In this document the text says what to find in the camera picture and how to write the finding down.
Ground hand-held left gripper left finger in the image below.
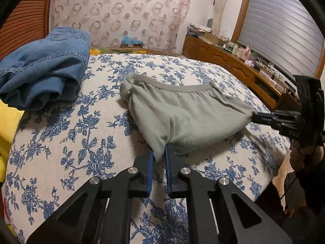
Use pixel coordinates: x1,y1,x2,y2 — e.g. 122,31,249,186
27,150,156,244

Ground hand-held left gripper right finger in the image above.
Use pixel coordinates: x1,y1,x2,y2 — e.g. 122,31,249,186
165,145,292,244

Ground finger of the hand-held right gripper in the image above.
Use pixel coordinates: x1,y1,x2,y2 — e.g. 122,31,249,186
253,120,283,131
251,110,302,123

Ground grey pants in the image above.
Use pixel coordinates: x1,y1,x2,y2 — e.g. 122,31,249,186
119,73,256,162

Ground person's right forearm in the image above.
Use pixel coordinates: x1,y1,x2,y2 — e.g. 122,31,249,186
256,168,325,218

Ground person's right hand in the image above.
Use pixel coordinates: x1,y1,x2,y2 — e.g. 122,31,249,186
290,140,325,171

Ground wooden sideboard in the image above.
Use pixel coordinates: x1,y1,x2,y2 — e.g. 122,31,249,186
183,34,301,112

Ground blue floral bedsheet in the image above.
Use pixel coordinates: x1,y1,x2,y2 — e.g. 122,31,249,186
0,53,292,244

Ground grey window blind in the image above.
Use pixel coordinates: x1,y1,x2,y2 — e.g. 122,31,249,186
237,0,325,78

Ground beige lace curtain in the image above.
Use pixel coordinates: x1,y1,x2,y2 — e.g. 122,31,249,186
212,0,250,38

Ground colourful flower blanket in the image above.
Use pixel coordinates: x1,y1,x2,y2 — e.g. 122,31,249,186
89,47,183,56

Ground teal cloth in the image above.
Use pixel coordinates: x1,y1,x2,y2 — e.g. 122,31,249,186
121,36,144,47

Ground blue denim jeans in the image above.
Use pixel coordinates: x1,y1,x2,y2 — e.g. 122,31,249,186
0,27,91,112

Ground yellow cloth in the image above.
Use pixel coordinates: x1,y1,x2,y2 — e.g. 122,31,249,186
0,100,24,183

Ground wooden slatted door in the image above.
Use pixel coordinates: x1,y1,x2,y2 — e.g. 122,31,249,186
0,0,54,61

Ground black cable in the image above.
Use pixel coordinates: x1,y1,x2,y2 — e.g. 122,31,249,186
281,170,298,200

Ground ring patterned curtain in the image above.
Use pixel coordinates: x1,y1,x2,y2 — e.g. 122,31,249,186
48,0,191,54

